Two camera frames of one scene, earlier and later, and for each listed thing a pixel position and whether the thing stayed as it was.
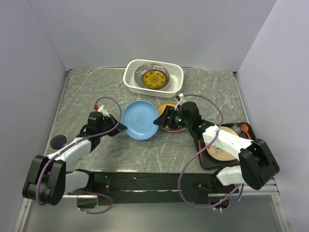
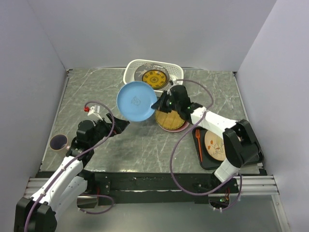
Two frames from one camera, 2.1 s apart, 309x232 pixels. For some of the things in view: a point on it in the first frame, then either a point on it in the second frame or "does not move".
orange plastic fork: (200, 149) does not move
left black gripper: (119, 128) does not move
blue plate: (138, 117) -> (134, 100)
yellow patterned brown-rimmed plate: (154, 79) does not move
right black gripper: (162, 120) -> (160, 105)
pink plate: (174, 130) does not move
